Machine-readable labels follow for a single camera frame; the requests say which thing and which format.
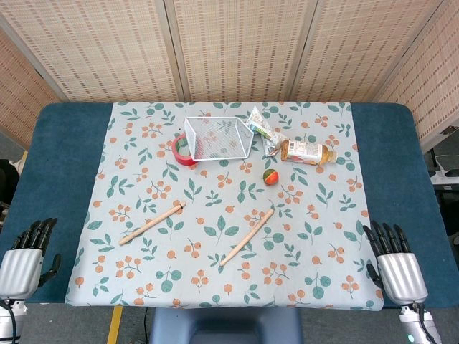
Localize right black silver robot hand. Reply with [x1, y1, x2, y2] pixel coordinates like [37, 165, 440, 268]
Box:
[362, 220, 430, 307]

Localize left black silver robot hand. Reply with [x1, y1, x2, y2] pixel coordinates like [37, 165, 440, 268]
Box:
[0, 217, 62, 300]

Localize wooden stick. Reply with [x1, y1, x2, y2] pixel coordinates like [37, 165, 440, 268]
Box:
[219, 209, 275, 267]
[118, 201, 188, 247]

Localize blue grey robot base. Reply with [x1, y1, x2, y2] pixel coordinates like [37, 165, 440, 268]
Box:
[148, 307, 302, 344]

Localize plastic tea bottle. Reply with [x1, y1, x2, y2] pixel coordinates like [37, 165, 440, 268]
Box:
[279, 138, 339, 167]

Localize orange green ball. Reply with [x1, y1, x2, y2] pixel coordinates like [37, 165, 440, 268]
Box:
[262, 168, 280, 187]

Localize woven folding screen panel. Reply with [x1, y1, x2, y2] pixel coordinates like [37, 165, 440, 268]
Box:
[375, 0, 459, 151]
[290, 0, 450, 104]
[0, 0, 180, 105]
[0, 27, 62, 150]
[164, 0, 321, 103]

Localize small silver snack packet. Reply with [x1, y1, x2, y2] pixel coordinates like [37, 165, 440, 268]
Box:
[262, 137, 282, 158]

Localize red tape roll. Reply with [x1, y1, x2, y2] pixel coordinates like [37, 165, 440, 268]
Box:
[171, 132, 199, 169]

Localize leaf and berry tablecloth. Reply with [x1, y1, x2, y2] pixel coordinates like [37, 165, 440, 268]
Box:
[64, 101, 385, 310]

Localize white green snack packet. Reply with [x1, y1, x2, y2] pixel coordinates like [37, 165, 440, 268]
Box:
[245, 105, 285, 140]

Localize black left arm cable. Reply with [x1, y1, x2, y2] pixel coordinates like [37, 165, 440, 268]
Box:
[0, 299, 19, 344]

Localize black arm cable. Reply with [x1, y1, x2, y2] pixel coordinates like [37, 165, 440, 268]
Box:
[412, 302, 443, 344]
[0, 299, 19, 344]

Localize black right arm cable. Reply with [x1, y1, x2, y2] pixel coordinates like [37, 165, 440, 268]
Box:
[412, 302, 443, 344]

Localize white wire mesh basket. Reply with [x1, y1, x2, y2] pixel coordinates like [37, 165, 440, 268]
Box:
[184, 115, 256, 163]

